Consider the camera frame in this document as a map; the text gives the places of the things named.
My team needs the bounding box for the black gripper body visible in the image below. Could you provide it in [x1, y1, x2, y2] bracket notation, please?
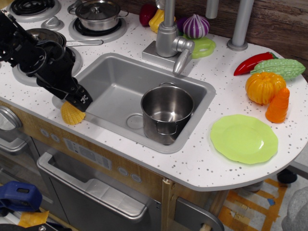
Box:
[19, 41, 81, 99]

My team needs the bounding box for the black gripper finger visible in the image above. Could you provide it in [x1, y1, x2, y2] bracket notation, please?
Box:
[73, 85, 93, 108]
[65, 94, 87, 112]

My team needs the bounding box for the yellow toy corn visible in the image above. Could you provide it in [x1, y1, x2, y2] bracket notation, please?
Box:
[61, 102, 86, 125]

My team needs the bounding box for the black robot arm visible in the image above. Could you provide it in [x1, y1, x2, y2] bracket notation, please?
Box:
[0, 11, 93, 112]

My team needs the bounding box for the lidded steel pot rear burner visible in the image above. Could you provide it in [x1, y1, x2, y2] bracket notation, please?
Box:
[68, 0, 129, 31]

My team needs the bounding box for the grey toy sink basin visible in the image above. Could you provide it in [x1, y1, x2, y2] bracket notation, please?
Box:
[76, 53, 216, 154]

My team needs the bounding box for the steel pot in sink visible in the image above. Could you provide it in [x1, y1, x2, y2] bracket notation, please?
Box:
[141, 82, 194, 145]

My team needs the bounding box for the front stove burner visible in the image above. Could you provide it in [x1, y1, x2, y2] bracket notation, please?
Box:
[12, 48, 83, 87]

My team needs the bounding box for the stove burner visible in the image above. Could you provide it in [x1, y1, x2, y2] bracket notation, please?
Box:
[6, 0, 61, 23]
[12, 48, 83, 87]
[68, 18, 127, 45]

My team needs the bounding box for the lidded steel saucepan front burner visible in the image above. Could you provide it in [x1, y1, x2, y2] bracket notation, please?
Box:
[26, 28, 104, 49]

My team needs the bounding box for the rear right stove burner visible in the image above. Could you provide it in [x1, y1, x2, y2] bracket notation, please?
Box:
[68, 18, 127, 45]

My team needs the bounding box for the grey stove knob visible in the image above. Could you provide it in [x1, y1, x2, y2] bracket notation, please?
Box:
[41, 16, 64, 31]

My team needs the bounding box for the rear left stove burner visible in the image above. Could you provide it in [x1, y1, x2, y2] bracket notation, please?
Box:
[6, 0, 61, 23]

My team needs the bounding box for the silver toy faucet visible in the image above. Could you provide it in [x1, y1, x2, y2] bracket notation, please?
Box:
[142, 0, 195, 75]

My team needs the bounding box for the yellow toy bell pepper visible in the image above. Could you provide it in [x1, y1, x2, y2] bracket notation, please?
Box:
[149, 9, 165, 33]

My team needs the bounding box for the grey dishwasher door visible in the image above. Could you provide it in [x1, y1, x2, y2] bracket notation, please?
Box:
[37, 152, 161, 231]

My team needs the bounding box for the dark red toy vegetable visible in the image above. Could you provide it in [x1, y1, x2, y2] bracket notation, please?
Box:
[139, 4, 157, 26]

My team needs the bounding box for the blue clamp tool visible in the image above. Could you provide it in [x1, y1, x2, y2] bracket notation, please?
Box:
[0, 181, 42, 212]

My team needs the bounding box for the purple striped toy onion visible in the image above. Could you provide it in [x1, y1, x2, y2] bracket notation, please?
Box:
[183, 14, 210, 39]

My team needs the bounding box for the green toy slice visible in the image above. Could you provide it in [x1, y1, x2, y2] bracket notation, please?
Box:
[182, 35, 216, 59]

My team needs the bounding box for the grey support pole middle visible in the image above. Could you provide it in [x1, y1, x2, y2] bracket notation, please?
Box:
[205, 0, 219, 19]

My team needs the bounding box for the grey support pole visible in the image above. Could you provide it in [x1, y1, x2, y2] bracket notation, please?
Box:
[205, 0, 219, 19]
[227, 0, 254, 51]

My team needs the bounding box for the grey support pole right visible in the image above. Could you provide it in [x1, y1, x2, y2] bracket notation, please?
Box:
[227, 0, 254, 51]

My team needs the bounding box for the green plastic plate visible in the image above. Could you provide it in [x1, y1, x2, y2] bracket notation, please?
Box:
[210, 115, 279, 164]

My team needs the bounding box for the red toy chili pepper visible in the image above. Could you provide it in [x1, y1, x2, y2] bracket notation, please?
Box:
[233, 52, 278, 76]

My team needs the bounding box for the orange toy pumpkin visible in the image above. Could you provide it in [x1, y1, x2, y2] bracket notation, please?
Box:
[245, 72, 286, 105]

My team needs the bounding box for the orange toy carrot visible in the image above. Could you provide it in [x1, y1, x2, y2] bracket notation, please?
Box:
[265, 88, 290, 123]

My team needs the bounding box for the green toy bitter gourd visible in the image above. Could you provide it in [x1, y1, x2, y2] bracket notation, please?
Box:
[250, 59, 306, 81]

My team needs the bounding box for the black caster wheel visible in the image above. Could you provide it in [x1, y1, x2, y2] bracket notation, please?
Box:
[277, 169, 297, 184]

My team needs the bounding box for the grey cabinet door handle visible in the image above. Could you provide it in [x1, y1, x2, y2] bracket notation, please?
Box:
[174, 197, 225, 231]

